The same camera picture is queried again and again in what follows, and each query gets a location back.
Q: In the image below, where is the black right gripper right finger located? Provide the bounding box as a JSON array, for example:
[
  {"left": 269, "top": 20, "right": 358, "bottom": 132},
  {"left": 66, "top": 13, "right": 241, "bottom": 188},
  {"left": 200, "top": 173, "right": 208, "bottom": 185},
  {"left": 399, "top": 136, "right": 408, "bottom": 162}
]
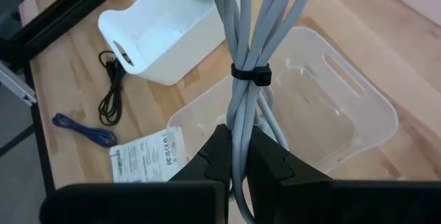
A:
[{"left": 246, "top": 126, "right": 441, "bottom": 224}]

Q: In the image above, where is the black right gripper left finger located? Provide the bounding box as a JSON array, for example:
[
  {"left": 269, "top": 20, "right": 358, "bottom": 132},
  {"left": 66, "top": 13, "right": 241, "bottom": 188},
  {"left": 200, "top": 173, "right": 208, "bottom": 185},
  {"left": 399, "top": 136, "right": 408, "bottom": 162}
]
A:
[{"left": 39, "top": 124, "right": 232, "bottom": 224}]

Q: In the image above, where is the blue cable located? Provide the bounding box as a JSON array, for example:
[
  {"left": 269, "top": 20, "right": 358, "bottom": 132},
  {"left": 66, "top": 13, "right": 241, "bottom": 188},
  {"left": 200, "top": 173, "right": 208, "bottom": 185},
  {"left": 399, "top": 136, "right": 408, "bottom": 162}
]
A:
[{"left": 51, "top": 112, "right": 119, "bottom": 148}]

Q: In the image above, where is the black cable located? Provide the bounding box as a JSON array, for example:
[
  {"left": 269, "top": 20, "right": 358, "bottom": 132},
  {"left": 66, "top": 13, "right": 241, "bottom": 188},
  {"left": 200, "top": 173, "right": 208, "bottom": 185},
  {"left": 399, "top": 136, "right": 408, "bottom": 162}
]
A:
[{"left": 97, "top": 50, "right": 127, "bottom": 128}]

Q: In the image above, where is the grey cable bundle black tie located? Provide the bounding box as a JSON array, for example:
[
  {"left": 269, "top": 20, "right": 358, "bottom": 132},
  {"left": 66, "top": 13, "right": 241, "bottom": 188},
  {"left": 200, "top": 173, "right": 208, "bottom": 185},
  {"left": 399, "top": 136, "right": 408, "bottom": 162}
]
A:
[{"left": 165, "top": 0, "right": 318, "bottom": 224}]

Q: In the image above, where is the clear plastic bin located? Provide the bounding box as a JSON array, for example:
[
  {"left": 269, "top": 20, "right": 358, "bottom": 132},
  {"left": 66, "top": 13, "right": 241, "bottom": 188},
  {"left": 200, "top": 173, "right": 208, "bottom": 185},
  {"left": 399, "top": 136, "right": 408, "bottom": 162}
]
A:
[{"left": 167, "top": 26, "right": 400, "bottom": 183}]

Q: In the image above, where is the white plastic bin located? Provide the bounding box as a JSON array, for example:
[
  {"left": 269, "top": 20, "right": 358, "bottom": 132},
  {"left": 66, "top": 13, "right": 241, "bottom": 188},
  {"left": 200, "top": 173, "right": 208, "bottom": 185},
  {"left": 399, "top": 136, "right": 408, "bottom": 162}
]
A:
[{"left": 97, "top": 0, "right": 228, "bottom": 87}]

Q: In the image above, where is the silver aluminium profile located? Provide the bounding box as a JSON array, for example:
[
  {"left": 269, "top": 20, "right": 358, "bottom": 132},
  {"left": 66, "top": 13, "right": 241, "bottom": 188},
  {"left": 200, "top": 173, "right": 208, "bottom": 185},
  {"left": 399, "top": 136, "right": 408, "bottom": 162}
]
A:
[{"left": 0, "top": 61, "right": 38, "bottom": 107}]

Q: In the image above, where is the black rig frame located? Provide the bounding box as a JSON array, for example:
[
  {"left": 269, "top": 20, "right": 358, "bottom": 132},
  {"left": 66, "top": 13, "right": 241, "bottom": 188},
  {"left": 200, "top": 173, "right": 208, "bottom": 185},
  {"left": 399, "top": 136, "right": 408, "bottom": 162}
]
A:
[{"left": 0, "top": 0, "right": 139, "bottom": 73}]

